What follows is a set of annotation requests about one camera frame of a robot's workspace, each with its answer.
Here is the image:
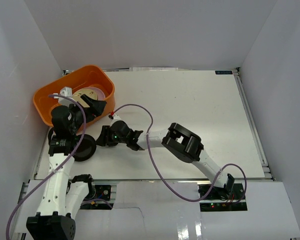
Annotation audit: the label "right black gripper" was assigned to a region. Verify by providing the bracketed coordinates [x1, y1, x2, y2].
[95, 126, 128, 147]

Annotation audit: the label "pink plastic plate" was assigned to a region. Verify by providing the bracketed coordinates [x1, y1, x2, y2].
[90, 87, 106, 101]

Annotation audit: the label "beige small plate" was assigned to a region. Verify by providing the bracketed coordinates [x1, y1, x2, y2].
[72, 88, 98, 102]

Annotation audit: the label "black plate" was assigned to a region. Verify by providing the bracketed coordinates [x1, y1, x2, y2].
[73, 134, 97, 162]

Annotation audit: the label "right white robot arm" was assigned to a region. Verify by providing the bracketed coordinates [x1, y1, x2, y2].
[95, 120, 235, 200]

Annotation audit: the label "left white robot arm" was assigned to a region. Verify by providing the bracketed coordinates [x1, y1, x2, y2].
[26, 94, 107, 240]

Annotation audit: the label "orange plastic bin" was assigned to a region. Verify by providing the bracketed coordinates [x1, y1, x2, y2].
[33, 65, 116, 127]

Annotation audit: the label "white paper sheets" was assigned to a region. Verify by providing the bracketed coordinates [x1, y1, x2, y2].
[129, 67, 179, 72]

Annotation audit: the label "blue label sticker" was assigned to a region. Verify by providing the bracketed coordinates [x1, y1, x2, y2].
[215, 70, 233, 75]

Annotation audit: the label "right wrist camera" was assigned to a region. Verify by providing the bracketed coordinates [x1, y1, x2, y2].
[108, 112, 122, 125]

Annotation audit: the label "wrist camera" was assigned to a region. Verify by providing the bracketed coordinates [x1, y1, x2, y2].
[53, 86, 73, 107]
[108, 112, 122, 125]

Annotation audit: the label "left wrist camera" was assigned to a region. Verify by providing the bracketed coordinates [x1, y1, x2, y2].
[53, 86, 73, 107]

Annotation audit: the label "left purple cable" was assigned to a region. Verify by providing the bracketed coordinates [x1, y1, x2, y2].
[5, 93, 113, 240]

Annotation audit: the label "purple cable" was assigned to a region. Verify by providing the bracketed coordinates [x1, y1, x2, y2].
[113, 103, 248, 203]
[5, 93, 113, 240]

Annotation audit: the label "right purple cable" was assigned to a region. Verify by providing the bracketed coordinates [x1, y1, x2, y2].
[113, 103, 248, 203]

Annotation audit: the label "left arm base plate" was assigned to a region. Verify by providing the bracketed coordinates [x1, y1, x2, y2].
[81, 184, 112, 209]

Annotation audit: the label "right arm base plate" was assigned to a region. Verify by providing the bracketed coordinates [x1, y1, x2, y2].
[199, 183, 248, 213]

